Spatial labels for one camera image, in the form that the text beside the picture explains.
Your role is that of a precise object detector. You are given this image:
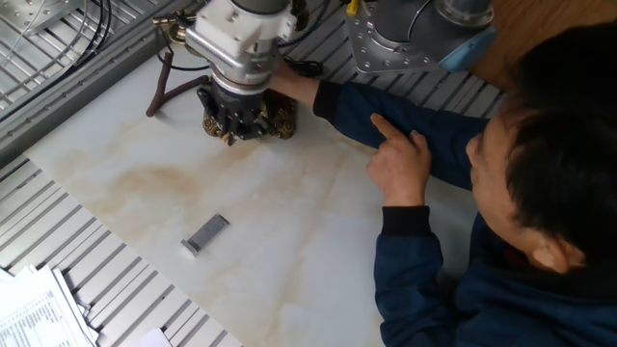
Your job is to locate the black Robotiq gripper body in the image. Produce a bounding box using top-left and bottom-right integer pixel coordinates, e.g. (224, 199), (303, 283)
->
(196, 81), (267, 134)

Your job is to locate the right forearm navy sleeve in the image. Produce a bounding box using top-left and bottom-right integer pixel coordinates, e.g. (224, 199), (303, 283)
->
(311, 79), (491, 192)

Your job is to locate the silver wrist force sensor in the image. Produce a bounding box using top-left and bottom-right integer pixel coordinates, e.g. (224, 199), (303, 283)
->
(209, 52), (281, 96)

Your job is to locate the silver perforated mounting plate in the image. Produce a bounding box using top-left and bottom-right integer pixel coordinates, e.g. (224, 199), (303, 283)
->
(0, 0), (87, 39)
(344, 0), (438, 76)

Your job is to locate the white paper sheet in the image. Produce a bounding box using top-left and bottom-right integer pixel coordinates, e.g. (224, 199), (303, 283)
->
(120, 327), (174, 347)

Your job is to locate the person's right hand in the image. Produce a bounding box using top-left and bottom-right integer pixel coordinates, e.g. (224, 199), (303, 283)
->
(269, 60), (322, 108)

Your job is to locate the grey stick holder block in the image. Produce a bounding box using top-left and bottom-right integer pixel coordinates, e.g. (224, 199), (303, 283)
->
(180, 213), (231, 258)

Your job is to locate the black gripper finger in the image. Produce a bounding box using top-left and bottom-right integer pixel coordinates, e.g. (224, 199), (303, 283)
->
(196, 86), (237, 147)
(233, 113), (271, 144)

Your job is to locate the left forearm navy sleeve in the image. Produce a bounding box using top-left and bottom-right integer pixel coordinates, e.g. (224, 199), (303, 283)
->
(373, 205), (478, 347)

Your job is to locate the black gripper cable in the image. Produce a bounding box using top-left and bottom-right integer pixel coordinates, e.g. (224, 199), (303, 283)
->
(156, 0), (332, 72)

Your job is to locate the person's head black hair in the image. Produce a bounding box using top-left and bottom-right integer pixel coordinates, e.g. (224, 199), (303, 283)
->
(465, 23), (617, 276)

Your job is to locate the black cable bundle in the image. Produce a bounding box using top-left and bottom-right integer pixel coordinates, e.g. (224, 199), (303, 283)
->
(0, 0), (115, 112)

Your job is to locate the navy jacket torso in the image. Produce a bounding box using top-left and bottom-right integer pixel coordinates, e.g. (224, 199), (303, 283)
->
(452, 216), (617, 347)

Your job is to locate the white marble slab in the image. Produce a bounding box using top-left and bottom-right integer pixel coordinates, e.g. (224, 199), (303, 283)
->
(23, 42), (483, 347)

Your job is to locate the person's left hand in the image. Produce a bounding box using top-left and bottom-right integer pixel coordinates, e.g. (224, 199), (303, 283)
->
(365, 113), (433, 208)

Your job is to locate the brown coiled phone cord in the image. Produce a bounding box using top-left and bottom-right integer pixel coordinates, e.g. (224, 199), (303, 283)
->
(145, 50), (211, 119)

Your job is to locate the white perforated wrist mount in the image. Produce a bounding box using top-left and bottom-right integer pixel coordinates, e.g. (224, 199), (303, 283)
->
(184, 0), (296, 71)

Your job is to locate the grey aluminium rail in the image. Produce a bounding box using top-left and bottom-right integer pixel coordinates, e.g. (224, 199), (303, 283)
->
(0, 4), (174, 168)

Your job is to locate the printed white paper stack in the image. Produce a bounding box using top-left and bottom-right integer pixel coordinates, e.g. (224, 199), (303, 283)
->
(0, 263), (101, 347)

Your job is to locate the small black cable coil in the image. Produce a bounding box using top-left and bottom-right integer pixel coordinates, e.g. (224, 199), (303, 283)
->
(282, 56), (325, 79)

